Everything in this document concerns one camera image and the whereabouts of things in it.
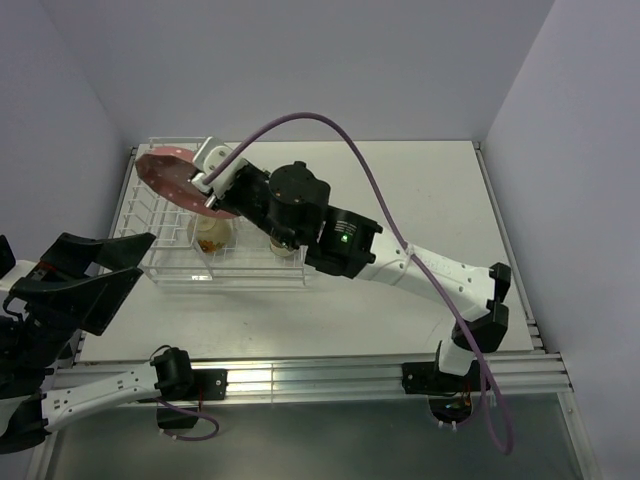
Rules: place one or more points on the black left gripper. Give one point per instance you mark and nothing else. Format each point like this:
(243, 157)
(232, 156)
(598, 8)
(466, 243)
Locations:
(91, 299)

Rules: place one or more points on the small steel cup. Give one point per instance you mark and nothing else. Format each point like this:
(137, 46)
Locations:
(280, 250)

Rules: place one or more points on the white wire dish rack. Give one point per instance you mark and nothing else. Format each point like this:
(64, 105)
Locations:
(192, 252)

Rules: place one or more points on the beige bowl with flower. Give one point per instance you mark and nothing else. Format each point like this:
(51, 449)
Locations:
(209, 234)

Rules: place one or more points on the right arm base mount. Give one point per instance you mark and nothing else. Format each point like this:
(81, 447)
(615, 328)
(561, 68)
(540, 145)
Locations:
(449, 395)

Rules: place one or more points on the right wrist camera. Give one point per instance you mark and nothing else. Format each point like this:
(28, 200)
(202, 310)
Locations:
(212, 154)

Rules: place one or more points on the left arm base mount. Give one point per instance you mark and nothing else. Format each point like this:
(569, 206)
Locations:
(179, 415)

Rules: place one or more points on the aluminium rail frame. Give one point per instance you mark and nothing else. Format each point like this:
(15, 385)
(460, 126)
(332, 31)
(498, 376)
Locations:
(314, 391)

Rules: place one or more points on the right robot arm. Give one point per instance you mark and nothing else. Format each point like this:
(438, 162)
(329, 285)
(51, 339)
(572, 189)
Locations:
(292, 206)

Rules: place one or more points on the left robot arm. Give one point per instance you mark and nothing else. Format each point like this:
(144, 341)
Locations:
(39, 399)

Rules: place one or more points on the pink dotted plate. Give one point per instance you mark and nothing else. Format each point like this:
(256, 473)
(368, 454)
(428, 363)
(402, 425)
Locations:
(167, 171)

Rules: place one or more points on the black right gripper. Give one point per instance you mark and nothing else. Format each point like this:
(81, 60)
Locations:
(225, 202)

